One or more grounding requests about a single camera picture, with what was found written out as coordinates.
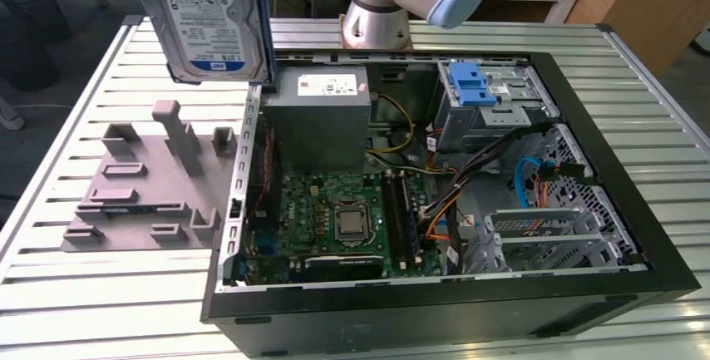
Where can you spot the black graphics card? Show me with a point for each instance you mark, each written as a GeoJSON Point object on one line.
{"type": "Point", "coordinates": [343, 266]}

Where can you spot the black PC case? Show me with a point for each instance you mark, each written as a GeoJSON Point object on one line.
{"type": "Point", "coordinates": [388, 318]}

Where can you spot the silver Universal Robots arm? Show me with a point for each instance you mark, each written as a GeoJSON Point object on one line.
{"type": "Point", "coordinates": [376, 23]}

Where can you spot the black RAM slot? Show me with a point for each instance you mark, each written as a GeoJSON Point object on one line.
{"type": "Point", "coordinates": [392, 218]}
{"type": "Point", "coordinates": [410, 210]}

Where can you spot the silver CPU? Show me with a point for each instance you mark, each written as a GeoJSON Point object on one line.
{"type": "Point", "coordinates": [352, 223]}

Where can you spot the grey power supply unit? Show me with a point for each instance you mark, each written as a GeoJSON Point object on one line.
{"type": "Point", "coordinates": [316, 135]}

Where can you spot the grey parts rack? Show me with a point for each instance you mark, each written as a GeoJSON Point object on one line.
{"type": "Point", "coordinates": [165, 202]}

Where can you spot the green motherboard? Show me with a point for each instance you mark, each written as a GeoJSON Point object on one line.
{"type": "Point", "coordinates": [310, 210]}

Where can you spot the blue drive latch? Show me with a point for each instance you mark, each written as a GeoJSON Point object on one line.
{"type": "Point", "coordinates": [471, 85]}

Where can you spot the CPU socket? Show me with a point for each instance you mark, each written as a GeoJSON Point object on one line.
{"type": "Point", "coordinates": [351, 203]}

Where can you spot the hard disk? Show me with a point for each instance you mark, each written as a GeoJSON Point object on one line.
{"type": "Point", "coordinates": [216, 23]}

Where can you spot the white table leg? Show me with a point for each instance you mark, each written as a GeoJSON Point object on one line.
{"type": "Point", "coordinates": [8, 114]}

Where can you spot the silver optical drive cage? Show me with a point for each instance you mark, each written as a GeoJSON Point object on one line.
{"type": "Point", "coordinates": [499, 116]}

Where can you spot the RAM stick in rack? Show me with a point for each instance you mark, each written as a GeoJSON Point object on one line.
{"type": "Point", "coordinates": [127, 209]}

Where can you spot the silver disk bay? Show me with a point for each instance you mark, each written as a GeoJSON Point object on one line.
{"type": "Point", "coordinates": [549, 238]}

